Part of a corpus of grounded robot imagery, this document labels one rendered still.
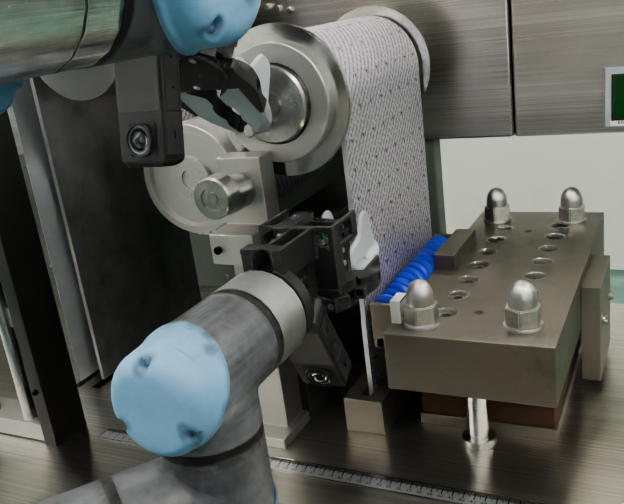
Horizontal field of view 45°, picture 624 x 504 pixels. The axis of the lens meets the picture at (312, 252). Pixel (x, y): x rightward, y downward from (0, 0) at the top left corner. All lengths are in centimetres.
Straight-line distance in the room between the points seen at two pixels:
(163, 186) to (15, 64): 55
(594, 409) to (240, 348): 46
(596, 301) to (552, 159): 261
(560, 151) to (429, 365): 274
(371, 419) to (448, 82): 46
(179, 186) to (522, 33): 46
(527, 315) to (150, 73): 39
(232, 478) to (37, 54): 32
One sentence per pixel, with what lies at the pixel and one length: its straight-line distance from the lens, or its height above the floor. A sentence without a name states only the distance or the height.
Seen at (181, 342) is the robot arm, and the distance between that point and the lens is 49.
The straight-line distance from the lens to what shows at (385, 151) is 83.
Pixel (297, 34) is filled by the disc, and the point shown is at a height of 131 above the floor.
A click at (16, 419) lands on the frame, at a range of 96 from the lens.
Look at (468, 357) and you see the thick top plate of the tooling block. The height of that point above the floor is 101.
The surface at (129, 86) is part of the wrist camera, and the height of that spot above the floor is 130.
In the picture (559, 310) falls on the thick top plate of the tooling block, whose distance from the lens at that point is 76.
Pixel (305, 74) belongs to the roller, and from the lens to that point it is 72.
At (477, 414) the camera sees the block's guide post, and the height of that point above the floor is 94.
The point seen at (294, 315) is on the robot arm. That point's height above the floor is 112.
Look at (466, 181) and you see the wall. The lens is 354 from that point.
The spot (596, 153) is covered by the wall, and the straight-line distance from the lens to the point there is 341.
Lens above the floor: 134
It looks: 18 degrees down
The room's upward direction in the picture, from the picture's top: 8 degrees counter-clockwise
